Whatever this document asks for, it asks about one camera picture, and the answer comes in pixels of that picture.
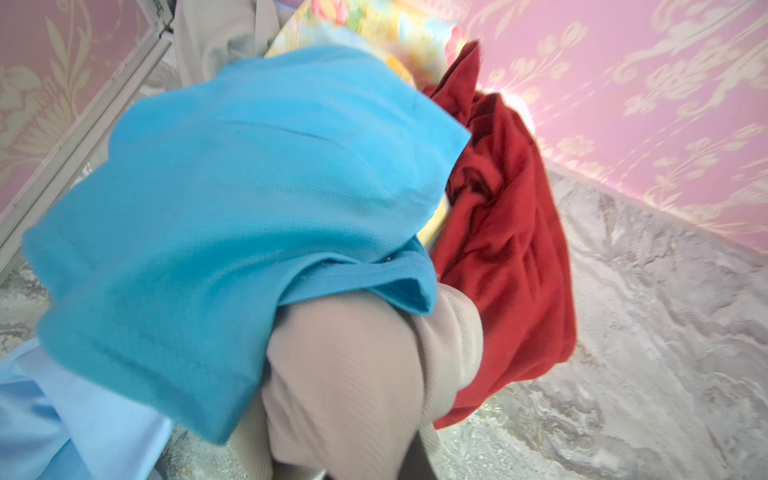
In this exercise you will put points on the turquoise mesh cloth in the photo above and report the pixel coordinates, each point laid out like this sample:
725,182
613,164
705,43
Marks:
278,181

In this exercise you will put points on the aluminium corner post left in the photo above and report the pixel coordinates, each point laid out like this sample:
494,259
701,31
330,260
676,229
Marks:
68,68

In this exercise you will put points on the dark red cloth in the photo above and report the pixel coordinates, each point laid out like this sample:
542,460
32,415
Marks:
503,244

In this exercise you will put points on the beige grey cloth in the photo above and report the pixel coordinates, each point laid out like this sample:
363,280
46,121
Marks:
350,383

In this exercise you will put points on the light blue cloth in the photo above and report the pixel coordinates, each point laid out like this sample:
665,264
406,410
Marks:
57,425

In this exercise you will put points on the colourful floral cloth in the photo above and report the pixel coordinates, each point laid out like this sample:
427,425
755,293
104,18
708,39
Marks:
390,30

